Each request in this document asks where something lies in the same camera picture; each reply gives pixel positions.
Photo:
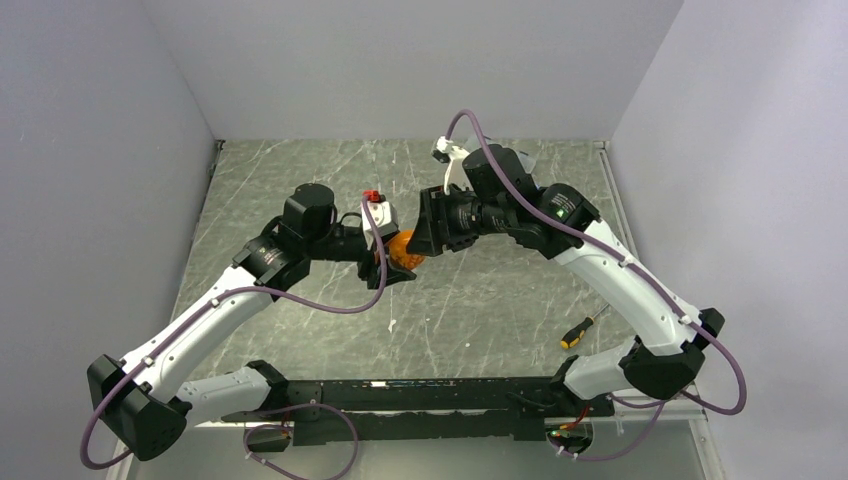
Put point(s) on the black yellow screwdriver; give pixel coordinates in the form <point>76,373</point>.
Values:
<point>574,336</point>

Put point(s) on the clear plastic organizer box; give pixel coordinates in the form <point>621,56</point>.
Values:
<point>527,161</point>

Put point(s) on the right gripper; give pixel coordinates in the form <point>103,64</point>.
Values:
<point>434,230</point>

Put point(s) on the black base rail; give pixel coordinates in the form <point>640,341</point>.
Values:
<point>519,408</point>

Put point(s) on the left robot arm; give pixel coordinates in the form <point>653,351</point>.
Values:
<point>146,398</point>

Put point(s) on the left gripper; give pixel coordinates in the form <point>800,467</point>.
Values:
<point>369,269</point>

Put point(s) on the small clear orange bottle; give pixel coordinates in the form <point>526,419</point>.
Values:
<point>398,251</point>

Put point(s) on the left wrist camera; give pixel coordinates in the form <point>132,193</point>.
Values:
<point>379,217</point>

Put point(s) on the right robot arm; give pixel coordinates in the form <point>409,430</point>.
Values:
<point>562,225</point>

